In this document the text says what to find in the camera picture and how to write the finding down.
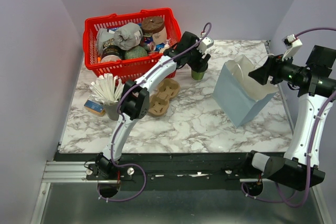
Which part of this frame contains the white paper straws bundle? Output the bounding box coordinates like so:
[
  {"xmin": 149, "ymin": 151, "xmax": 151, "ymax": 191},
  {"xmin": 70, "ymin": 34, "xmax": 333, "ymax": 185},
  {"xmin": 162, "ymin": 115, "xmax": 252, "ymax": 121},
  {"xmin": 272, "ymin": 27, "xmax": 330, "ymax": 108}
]
[{"xmin": 90, "ymin": 73, "xmax": 124, "ymax": 104}]

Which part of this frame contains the brown cardboard cup carrier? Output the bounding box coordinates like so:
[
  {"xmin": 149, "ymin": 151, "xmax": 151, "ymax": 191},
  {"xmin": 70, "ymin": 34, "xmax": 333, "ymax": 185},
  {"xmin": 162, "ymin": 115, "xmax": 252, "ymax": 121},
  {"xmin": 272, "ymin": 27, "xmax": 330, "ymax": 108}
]
[{"xmin": 148, "ymin": 78, "xmax": 180, "ymax": 117}]

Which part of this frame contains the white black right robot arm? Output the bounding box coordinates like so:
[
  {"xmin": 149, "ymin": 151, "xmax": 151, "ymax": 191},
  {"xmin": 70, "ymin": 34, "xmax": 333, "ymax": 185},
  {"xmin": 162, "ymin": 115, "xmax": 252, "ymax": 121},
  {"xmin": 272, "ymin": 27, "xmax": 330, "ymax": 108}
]
[{"xmin": 241, "ymin": 45, "xmax": 335, "ymax": 191}]

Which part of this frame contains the grey rolled cloth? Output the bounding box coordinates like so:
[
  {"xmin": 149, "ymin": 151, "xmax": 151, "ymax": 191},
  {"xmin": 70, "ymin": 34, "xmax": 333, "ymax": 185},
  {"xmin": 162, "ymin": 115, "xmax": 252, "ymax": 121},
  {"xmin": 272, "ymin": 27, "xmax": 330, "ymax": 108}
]
[{"xmin": 113, "ymin": 23, "xmax": 143, "ymax": 51}]

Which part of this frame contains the dark labelled snack bag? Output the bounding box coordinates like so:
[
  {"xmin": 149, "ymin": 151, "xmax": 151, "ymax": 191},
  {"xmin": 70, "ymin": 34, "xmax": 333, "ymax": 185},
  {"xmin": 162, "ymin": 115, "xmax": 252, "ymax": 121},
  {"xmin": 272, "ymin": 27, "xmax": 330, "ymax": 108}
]
[{"xmin": 96, "ymin": 28, "xmax": 124, "ymax": 63}]

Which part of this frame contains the white paper takeout bag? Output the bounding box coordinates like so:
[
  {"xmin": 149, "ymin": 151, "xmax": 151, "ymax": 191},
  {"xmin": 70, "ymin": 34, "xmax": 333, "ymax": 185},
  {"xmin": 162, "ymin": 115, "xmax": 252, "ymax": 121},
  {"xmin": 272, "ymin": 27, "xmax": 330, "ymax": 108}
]
[{"xmin": 213, "ymin": 56, "xmax": 278, "ymax": 127}]

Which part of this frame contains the green paper coffee cup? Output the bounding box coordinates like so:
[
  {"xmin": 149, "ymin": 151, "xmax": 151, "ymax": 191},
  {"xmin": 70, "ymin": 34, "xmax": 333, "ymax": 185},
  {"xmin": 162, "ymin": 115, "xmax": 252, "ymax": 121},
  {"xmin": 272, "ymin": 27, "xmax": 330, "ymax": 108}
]
[{"xmin": 191, "ymin": 70, "xmax": 205, "ymax": 81}]

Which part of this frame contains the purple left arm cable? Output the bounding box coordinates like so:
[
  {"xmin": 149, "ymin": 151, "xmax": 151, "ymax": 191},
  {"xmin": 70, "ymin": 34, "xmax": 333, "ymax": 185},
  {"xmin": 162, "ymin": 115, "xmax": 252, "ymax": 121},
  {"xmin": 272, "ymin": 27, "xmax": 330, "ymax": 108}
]
[{"xmin": 97, "ymin": 23, "xmax": 213, "ymax": 203}]

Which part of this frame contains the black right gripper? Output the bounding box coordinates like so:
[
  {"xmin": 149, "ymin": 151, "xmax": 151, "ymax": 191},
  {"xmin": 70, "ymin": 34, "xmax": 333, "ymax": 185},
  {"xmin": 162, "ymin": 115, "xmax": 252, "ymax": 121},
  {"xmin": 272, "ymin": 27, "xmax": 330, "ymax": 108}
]
[{"xmin": 248, "ymin": 51, "xmax": 309, "ymax": 84}]

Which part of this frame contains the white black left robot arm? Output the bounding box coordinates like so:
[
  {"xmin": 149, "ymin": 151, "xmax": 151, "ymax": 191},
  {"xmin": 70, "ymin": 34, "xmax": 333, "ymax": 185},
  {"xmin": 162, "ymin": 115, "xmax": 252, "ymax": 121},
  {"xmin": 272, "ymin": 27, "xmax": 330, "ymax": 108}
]
[{"xmin": 95, "ymin": 31, "xmax": 213, "ymax": 179}]

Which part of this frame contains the brown lidded beige jar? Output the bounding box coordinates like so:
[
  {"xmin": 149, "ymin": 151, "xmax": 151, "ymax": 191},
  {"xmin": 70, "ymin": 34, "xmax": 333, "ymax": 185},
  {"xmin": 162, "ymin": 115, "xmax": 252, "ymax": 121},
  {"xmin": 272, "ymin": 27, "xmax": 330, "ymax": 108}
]
[{"xmin": 141, "ymin": 16, "xmax": 167, "ymax": 45}]

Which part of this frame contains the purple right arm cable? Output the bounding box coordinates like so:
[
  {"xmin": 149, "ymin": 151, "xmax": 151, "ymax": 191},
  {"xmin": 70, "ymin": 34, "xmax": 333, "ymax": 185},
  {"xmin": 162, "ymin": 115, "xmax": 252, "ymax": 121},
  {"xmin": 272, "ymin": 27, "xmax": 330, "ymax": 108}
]
[{"xmin": 241, "ymin": 26, "xmax": 336, "ymax": 208}]

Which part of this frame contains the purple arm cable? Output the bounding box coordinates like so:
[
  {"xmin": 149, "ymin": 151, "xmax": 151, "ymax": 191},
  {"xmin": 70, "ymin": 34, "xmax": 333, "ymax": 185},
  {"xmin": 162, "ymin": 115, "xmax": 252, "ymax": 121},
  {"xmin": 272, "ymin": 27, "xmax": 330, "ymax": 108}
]
[
  {"xmin": 241, "ymin": 26, "xmax": 336, "ymax": 208},
  {"xmin": 97, "ymin": 23, "xmax": 213, "ymax": 203}
]

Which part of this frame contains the green round sponge ball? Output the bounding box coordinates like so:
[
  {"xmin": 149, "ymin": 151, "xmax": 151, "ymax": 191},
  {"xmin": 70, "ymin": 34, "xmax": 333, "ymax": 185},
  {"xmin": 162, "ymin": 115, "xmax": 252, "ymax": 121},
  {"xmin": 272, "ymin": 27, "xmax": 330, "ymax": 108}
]
[{"xmin": 124, "ymin": 46, "xmax": 148, "ymax": 60}]

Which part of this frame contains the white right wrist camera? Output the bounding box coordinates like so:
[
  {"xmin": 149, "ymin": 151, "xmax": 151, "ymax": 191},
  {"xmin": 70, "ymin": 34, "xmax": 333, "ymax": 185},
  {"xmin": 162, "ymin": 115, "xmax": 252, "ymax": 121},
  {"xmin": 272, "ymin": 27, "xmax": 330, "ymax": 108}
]
[{"xmin": 281, "ymin": 34, "xmax": 302, "ymax": 61}]

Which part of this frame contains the small pump lotion bottle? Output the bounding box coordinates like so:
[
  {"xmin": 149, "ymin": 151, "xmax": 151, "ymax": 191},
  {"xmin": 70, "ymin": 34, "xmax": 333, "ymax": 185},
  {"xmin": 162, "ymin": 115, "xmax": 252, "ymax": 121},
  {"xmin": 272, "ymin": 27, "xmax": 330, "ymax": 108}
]
[{"xmin": 159, "ymin": 39, "xmax": 171, "ymax": 54}]

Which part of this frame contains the red plastic shopping basket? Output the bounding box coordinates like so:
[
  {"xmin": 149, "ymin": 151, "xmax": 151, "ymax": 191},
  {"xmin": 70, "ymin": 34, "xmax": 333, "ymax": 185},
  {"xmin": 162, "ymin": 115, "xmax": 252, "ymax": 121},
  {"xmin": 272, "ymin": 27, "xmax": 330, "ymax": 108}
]
[{"xmin": 82, "ymin": 7, "xmax": 181, "ymax": 82}]

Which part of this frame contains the blue napkin box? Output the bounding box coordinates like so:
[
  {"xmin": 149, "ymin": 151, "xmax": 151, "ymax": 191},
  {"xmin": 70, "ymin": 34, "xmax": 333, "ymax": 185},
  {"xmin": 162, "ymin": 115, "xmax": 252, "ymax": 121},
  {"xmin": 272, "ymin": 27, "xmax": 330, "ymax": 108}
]
[{"xmin": 83, "ymin": 99, "xmax": 106, "ymax": 116}]

